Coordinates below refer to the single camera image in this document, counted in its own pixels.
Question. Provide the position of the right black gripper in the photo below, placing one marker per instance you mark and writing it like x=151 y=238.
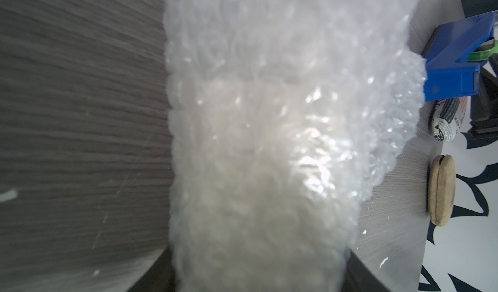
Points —
x=483 y=112

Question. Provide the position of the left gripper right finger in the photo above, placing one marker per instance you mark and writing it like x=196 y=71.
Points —
x=359 y=279

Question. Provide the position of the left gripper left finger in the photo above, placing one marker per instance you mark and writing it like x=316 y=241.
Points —
x=159 y=278

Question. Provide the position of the clear bubble wrap sheet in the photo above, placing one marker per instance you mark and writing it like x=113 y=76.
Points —
x=285 y=114

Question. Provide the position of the flag print soda can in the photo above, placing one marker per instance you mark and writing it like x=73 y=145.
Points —
x=449 y=117

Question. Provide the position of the oval wooden block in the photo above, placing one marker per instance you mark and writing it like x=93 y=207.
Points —
x=441 y=189

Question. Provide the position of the blue tape dispenser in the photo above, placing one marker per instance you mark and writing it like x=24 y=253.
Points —
x=449 y=72

